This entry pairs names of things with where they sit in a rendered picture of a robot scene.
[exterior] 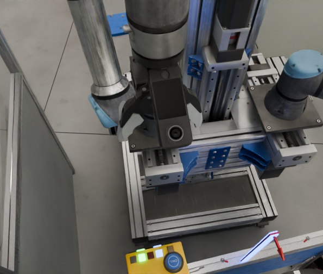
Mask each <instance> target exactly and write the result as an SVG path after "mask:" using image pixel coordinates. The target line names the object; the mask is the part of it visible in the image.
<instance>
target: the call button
mask: <svg viewBox="0 0 323 274"><path fill-rule="evenodd" d="M166 264H167V266H168V268H169V269H171V270H176V269H178V268H179V267H180V265H181V259H180V257H179V256H178V255H177V254H170V255H169V256H168V257H167V260H166Z"/></svg>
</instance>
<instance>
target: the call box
mask: <svg viewBox="0 0 323 274"><path fill-rule="evenodd" d="M170 245H173V247H174V252H171V253H168V251H167V246H170ZM157 250H162V253H163V256H162V257H158V258H157V257H156V252H155V251H157ZM152 251H153V253H154V258H153V259H149V260H148V256H147V253H148V252H152ZM139 254H145V259H146V260H145V261H139V258H138V255H139ZM170 254H177V255H178V256H179V257H180V259H181V265H180V267H179V268H178V269H176V270H171V269H169V268H168V266H167V264H166V260H167V257H168V256H169V255H170ZM132 256H136V258H137V262H136V263H133V264H131V263H130V257H132ZM125 257H126V264H127V268H128V274H189V270H188V266H187V262H186V258H185V254H184V251H183V247H182V243H181V242H180V241H179V242H175V243H172V244H168V245H163V246H159V247H154V248H150V249H147V250H142V251H138V252H134V253H129V254H126V256H125Z"/></svg>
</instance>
